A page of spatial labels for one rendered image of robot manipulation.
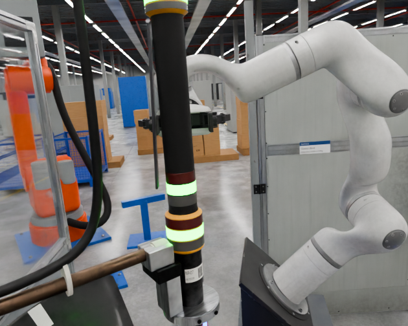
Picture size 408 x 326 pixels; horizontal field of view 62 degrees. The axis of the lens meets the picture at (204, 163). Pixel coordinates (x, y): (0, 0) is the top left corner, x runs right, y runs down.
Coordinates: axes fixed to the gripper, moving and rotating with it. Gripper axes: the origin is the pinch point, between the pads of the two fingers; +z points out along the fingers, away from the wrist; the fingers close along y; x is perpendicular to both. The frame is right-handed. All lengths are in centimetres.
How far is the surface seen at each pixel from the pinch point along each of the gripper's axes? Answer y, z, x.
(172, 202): 0.9, 19.9, -6.5
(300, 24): -339, -1042, 175
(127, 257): 5.8, 23.2, -11.1
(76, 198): 148, -328, -112
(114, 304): 11.4, 12.1, -24.1
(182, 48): -1.5, 19.5, 9.6
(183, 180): -0.5, 20.2, -4.0
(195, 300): -0.8, 20.1, -18.8
